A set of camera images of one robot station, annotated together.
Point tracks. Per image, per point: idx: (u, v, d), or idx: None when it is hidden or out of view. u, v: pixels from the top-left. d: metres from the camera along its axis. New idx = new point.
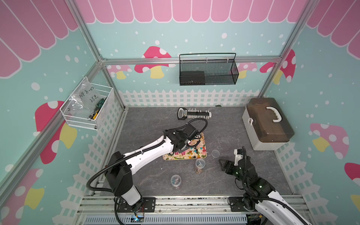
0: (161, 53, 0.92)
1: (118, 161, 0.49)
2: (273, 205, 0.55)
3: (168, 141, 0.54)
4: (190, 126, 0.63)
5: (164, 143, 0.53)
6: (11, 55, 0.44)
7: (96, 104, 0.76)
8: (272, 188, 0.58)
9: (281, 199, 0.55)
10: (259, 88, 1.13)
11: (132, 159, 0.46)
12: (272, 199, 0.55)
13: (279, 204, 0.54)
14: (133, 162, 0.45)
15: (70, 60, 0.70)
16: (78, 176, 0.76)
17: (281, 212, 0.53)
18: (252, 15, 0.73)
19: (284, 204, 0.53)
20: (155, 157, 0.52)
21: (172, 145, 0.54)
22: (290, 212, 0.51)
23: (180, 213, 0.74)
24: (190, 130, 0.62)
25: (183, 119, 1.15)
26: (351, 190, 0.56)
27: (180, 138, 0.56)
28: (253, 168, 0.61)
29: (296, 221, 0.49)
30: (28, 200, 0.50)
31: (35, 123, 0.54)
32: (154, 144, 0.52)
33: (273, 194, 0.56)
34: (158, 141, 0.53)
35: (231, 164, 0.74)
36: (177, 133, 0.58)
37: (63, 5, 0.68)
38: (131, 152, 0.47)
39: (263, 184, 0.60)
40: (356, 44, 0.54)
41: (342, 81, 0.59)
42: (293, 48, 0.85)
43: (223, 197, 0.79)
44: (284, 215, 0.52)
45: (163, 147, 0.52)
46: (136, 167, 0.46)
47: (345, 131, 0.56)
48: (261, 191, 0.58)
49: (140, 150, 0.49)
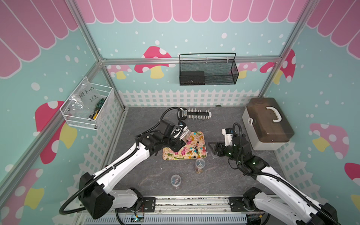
0: (161, 53, 0.92)
1: (88, 184, 0.45)
2: (268, 180, 0.52)
3: (142, 146, 0.51)
4: (162, 123, 0.58)
5: (138, 151, 0.50)
6: (11, 55, 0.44)
7: (96, 104, 0.76)
8: (266, 164, 0.56)
9: (275, 174, 0.52)
10: (259, 88, 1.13)
11: (104, 177, 0.42)
12: (266, 174, 0.53)
13: (273, 179, 0.51)
14: (105, 180, 0.42)
15: (70, 60, 0.70)
16: (78, 176, 0.76)
17: (275, 186, 0.50)
18: (252, 14, 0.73)
19: (278, 177, 0.51)
20: (131, 168, 0.49)
21: (148, 150, 0.51)
22: (285, 185, 0.48)
23: (180, 213, 0.74)
24: (163, 126, 0.58)
25: (183, 119, 1.15)
26: (351, 189, 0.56)
27: (155, 142, 0.53)
28: (248, 145, 0.57)
29: (291, 193, 0.46)
30: (28, 200, 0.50)
31: (35, 123, 0.54)
32: (128, 154, 0.48)
33: (267, 169, 0.54)
34: (131, 150, 0.50)
35: (222, 146, 0.69)
36: (151, 137, 0.54)
37: (62, 4, 0.68)
38: (101, 170, 0.44)
39: (257, 161, 0.57)
40: (356, 44, 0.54)
41: (342, 81, 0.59)
42: (293, 48, 0.85)
43: (223, 197, 0.79)
44: (278, 188, 0.49)
45: (137, 155, 0.49)
46: (109, 185, 0.43)
47: (345, 131, 0.56)
48: (255, 168, 0.55)
49: (112, 164, 0.45)
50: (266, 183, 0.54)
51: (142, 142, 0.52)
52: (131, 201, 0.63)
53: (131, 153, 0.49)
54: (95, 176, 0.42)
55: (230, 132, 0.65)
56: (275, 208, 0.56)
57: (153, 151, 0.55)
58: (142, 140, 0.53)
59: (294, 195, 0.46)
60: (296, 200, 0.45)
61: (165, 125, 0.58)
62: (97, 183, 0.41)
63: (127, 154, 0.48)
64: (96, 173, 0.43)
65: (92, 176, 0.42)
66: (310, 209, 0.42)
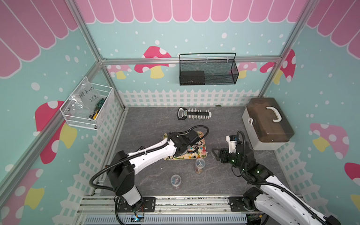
0: (161, 52, 0.92)
1: (122, 161, 0.50)
2: (272, 190, 0.52)
3: (172, 143, 0.55)
4: (192, 131, 0.65)
5: (167, 145, 0.54)
6: (11, 55, 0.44)
7: (96, 104, 0.76)
8: (270, 173, 0.56)
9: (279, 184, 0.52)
10: (259, 87, 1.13)
11: (136, 159, 0.46)
12: (270, 183, 0.53)
13: (278, 189, 0.51)
14: (136, 162, 0.45)
15: (70, 60, 0.70)
16: (78, 176, 0.76)
17: (280, 196, 0.50)
18: (252, 14, 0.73)
19: (282, 188, 0.51)
20: (159, 158, 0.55)
21: (176, 148, 0.55)
22: (289, 196, 0.48)
23: (179, 213, 0.74)
24: (192, 133, 0.64)
25: (183, 119, 1.15)
26: (351, 189, 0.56)
27: (182, 142, 0.57)
28: (252, 154, 0.57)
29: (296, 205, 0.46)
30: (28, 200, 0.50)
31: (35, 123, 0.54)
32: (159, 146, 0.53)
33: (273, 180, 0.53)
34: (161, 143, 0.54)
35: (226, 153, 0.69)
36: (180, 137, 0.59)
37: (62, 5, 0.68)
38: (135, 152, 0.48)
39: (261, 169, 0.57)
40: (356, 45, 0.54)
41: (342, 81, 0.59)
42: (293, 48, 0.85)
43: (223, 197, 0.79)
44: (282, 199, 0.50)
45: (166, 149, 0.53)
46: (138, 167, 0.46)
47: (345, 131, 0.56)
48: (259, 176, 0.55)
49: (144, 151, 0.49)
50: (270, 192, 0.53)
51: (172, 139, 0.56)
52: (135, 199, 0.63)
53: (161, 145, 0.53)
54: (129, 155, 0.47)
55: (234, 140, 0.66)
56: (277, 213, 0.56)
57: (179, 151, 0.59)
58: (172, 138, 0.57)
59: (298, 206, 0.46)
60: (301, 212, 0.45)
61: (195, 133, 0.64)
62: (130, 161, 0.45)
63: (158, 146, 0.53)
64: (130, 153, 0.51)
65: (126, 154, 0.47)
66: (314, 221, 0.42)
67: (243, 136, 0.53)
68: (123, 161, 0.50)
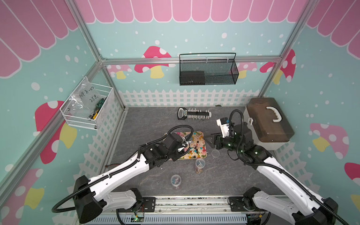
0: (161, 52, 0.92)
1: (80, 189, 0.45)
2: (270, 172, 0.49)
3: (143, 160, 0.49)
4: (169, 137, 0.55)
5: (137, 163, 0.48)
6: (11, 55, 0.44)
7: (96, 104, 0.76)
8: (268, 154, 0.52)
9: (278, 166, 0.49)
10: (259, 87, 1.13)
11: (97, 184, 0.42)
12: (267, 164, 0.50)
13: (275, 170, 0.48)
14: (97, 188, 0.41)
15: (70, 60, 0.70)
16: (78, 176, 0.76)
17: (277, 178, 0.48)
18: (252, 14, 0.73)
19: (281, 169, 0.48)
20: (127, 179, 0.48)
21: (148, 164, 0.49)
22: (288, 178, 0.46)
23: (179, 213, 0.74)
24: (169, 140, 0.55)
25: (183, 119, 1.15)
26: (351, 189, 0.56)
27: (157, 156, 0.51)
28: (250, 134, 0.53)
29: (294, 187, 0.44)
30: (28, 201, 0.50)
31: (35, 123, 0.54)
32: (126, 165, 0.47)
33: (270, 160, 0.51)
34: (131, 161, 0.49)
35: (220, 138, 0.63)
36: (154, 149, 0.53)
37: (62, 4, 0.68)
38: (98, 176, 0.43)
39: (260, 150, 0.54)
40: (356, 45, 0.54)
41: (342, 81, 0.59)
42: (293, 48, 0.85)
43: (223, 197, 0.79)
44: (281, 181, 0.47)
45: (136, 168, 0.47)
46: (101, 193, 0.41)
47: (345, 131, 0.56)
48: (257, 158, 0.52)
49: (108, 174, 0.44)
50: (267, 174, 0.51)
51: (144, 154, 0.51)
52: (129, 204, 0.62)
53: (130, 163, 0.48)
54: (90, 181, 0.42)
55: (225, 123, 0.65)
56: (272, 205, 0.56)
57: (154, 164, 0.52)
58: (145, 152, 0.52)
59: (296, 189, 0.44)
60: (299, 194, 0.43)
61: (171, 139, 0.55)
62: (90, 189, 0.41)
63: (126, 165, 0.47)
64: (92, 179, 0.43)
65: (87, 181, 0.42)
66: (312, 203, 0.41)
67: (242, 116, 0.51)
68: (78, 191, 0.45)
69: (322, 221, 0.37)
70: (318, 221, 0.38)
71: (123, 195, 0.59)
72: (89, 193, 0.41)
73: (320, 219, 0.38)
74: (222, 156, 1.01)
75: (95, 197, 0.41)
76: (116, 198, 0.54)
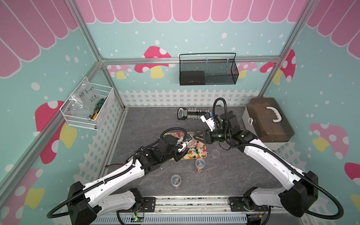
0: (161, 52, 0.92)
1: (75, 196, 0.45)
2: (255, 152, 0.52)
3: (138, 165, 0.50)
4: (161, 140, 0.54)
5: (132, 169, 0.48)
6: (11, 55, 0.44)
7: (96, 104, 0.76)
8: (253, 137, 0.55)
9: (262, 146, 0.52)
10: (259, 87, 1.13)
11: (92, 190, 0.42)
12: (252, 144, 0.53)
13: (260, 150, 0.50)
14: (92, 194, 0.41)
15: (70, 60, 0.70)
16: (78, 176, 0.76)
17: (262, 157, 0.50)
18: (252, 14, 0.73)
19: (265, 149, 0.50)
20: (122, 185, 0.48)
21: (143, 169, 0.50)
22: (271, 156, 0.48)
23: (179, 213, 0.74)
24: (162, 145, 0.54)
25: (183, 119, 1.15)
26: (351, 189, 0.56)
27: (152, 162, 0.51)
28: (235, 119, 0.58)
29: (277, 163, 0.46)
30: (28, 200, 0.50)
31: (35, 123, 0.54)
32: (121, 171, 0.47)
33: (255, 141, 0.53)
34: (126, 166, 0.49)
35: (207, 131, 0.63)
36: (150, 155, 0.54)
37: (62, 4, 0.68)
38: (93, 183, 0.43)
39: (246, 133, 0.56)
40: (356, 44, 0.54)
41: (342, 81, 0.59)
42: (293, 48, 0.85)
43: (223, 197, 0.79)
44: (265, 159, 0.49)
45: (131, 173, 0.48)
46: (95, 199, 0.42)
47: (345, 131, 0.56)
48: (243, 139, 0.54)
49: (102, 179, 0.45)
50: (253, 154, 0.53)
51: (140, 160, 0.51)
52: (129, 205, 0.62)
53: (125, 169, 0.48)
54: (85, 186, 0.42)
55: (209, 117, 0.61)
56: (263, 195, 0.58)
57: (150, 170, 0.54)
58: (140, 158, 0.52)
59: (279, 165, 0.46)
60: (281, 169, 0.45)
61: (163, 143, 0.53)
62: (85, 195, 0.41)
63: (121, 171, 0.47)
64: (87, 184, 0.43)
65: (82, 186, 0.42)
66: (293, 176, 0.43)
67: (225, 102, 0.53)
68: (72, 198, 0.45)
69: (303, 191, 0.39)
70: (298, 192, 0.40)
71: (121, 197, 0.59)
72: (83, 199, 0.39)
73: (300, 190, 0.39)
74: (222, 156, 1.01)
75: (90, 203, 0.41)
76: (112, 201, 0.54)
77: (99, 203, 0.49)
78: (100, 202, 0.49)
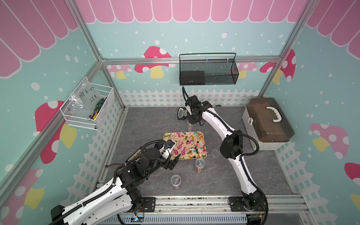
0: (161, 52, 0.92)
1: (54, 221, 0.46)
2: (208, 116, 0.70)
3: (119, 184, 0.49)
4: (142, 157, 0.52)
5: (112, 189, 0.48)
6: (11, 55, 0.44)
7: (96, 104, 0.76)
8: (210, 105, 0.73)
9: (213, 112, 0.70)
10: (259, 88, 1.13)
11: (71, 214, 0.42)
12: (207, 110, 0.71)
13: (211, 116, 0.69)
14: (70, 219, 0.42)
15: (70, 60, 0.70)
16: (78, 176, 0.76)
17: (211, 120, 0.69)
18: (252, 14, 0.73)
19: (214, 114, 0.69)
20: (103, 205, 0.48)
21: (124, 187, 0.49)
22: (218, 119, 0.67)
23: (180, 213, 0.74)
24: (144, 161, 0.51)
25: (183, 119, 1.15)
26: (351, 189, 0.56)
27: (133, 180, 0.50)
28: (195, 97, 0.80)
29: (220, 123, 0.66)
30: (28, 200, 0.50)
31: (35, 123, 0.54)
32: (101, 192, 0.47)
33: (210, 109, 0.71)
34: (107, 186, 0.48)
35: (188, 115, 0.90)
36: (132, 171, 0.52)
37: (62, 4, 0.68)
38: (73, 205, 0.44)
39: (205, 103, 0.74)
40: (356, 45, 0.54)
41: (342, 81, 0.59)
42: (293, 48, 0.85)
43: (223, 197, 0.79)
44: (213, 122, 0.69)
45: (111, 193, 0.47)
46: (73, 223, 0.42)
47: (345, 131, 0.56)
48: (202, 107, 0.72)
49: (81, 202, 0.45)
50: (206, 118, 0.72)
51: (122, 177, 0.50)
52: (126, 208, 0.63)
53: (106, 188, 0.48)
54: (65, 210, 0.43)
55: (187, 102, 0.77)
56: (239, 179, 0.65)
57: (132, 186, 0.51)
58: (122, 175, 0.51)
59: (221, 124, 0.66)
60: (221, 128, 0.65)
61: (146, 160, 0.50)
62: (64, 220, 0.41)
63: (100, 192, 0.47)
64: (67, 207, 0.43)
65: (62, 210, 0.43)
66: (227, 132, 0.63)
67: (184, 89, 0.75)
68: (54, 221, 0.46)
69: (230, 141, 0.61)
70: (227, 142, 0.61)
71: (114, 204, 0.59)
72: None
73: (228, 140, 0.61)
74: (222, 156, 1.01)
75: None
76: (100, 213, 0.53)
77: (85, 220, 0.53)
78: (86, 219, 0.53)
